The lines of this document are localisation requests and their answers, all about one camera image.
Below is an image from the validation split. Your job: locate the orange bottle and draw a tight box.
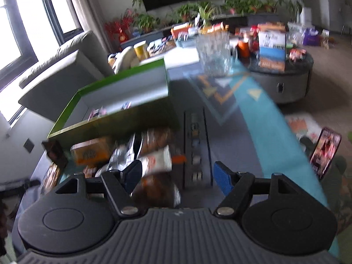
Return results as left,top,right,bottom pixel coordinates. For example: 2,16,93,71
238,40,249,58

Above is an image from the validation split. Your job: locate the white air purifier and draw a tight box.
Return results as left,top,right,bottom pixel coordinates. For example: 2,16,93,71
298,7,312,25

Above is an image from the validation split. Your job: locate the white and orange snack packet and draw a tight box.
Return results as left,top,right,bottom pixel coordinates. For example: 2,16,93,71
137,146,187,175

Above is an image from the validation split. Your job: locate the yellow canister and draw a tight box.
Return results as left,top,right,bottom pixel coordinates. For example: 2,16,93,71
134,41,150,61

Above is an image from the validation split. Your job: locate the row of potted plants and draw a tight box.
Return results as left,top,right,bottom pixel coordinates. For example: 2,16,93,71
132,0,286,31

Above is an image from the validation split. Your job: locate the black remote control strip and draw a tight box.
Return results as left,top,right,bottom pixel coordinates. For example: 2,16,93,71
183,109,213,189

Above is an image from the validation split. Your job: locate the patterned blue tablecloth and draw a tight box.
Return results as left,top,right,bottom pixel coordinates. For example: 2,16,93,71
165,60,330,212

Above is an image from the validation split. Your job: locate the smartphone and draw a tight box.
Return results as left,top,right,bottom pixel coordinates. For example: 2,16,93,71
309,127,342,180

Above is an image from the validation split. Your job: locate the white and blue carton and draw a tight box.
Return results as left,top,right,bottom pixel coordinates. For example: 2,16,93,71
258,30,286,72

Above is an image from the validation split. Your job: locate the clear glass pitcher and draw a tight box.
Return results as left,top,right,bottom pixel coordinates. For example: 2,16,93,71
196,31,238,77

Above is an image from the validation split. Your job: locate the silver foil snack packet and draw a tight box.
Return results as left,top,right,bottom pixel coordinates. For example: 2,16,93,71
96,133,143,178

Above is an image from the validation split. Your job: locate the dark brown snack packet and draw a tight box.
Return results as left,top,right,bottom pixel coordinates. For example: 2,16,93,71
41,139,69,168

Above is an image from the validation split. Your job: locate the orange box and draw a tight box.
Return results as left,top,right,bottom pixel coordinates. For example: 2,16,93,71
170,23,191,39

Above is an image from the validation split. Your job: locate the tall leafy floor plant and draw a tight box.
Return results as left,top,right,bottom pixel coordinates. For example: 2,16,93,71
286,0,303,22

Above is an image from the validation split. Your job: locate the small brown snack packet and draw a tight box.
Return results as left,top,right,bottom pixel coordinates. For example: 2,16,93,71
41,163,61,194

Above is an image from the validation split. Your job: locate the black framed window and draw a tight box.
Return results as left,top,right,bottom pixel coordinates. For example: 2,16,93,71
0,0,83,127

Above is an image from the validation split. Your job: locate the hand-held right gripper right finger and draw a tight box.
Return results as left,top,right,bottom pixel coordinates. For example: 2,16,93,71
213,161,300,217

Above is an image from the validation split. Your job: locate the dark round coffee table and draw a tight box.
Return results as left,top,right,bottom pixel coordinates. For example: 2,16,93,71
247,49,314,103

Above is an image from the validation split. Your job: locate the brown striped snack packet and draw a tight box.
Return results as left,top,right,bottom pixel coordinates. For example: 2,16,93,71
141,128,176,154

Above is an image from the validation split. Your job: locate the wicker basket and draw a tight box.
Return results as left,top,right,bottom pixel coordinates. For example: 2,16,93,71
202,23,229,35

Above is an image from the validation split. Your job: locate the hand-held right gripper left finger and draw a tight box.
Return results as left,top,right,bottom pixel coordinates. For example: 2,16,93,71
55,160,143,217

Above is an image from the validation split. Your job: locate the grey armchair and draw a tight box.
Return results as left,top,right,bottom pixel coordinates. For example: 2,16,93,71
18,30,116,121

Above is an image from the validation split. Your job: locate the green cardboard box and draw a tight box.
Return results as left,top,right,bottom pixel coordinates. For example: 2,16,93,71
47,58,180,149

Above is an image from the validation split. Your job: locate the grey television console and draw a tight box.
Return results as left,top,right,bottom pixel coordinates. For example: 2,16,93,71
119,14,278,47

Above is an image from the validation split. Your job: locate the spider plant in vase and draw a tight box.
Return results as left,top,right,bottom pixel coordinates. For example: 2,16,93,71
192,3,216,28

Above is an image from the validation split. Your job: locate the purple gift bag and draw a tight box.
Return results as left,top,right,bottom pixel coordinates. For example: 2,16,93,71
302,27,321,46

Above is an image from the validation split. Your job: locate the beige curtain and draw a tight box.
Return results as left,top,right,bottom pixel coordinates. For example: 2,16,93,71
66,0,110,53

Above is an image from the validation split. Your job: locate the red flower plant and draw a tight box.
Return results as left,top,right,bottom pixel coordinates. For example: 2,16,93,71
104,11,138,42

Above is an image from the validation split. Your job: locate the orange crispy cake packet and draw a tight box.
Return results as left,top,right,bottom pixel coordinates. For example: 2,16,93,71
70,137,113,167

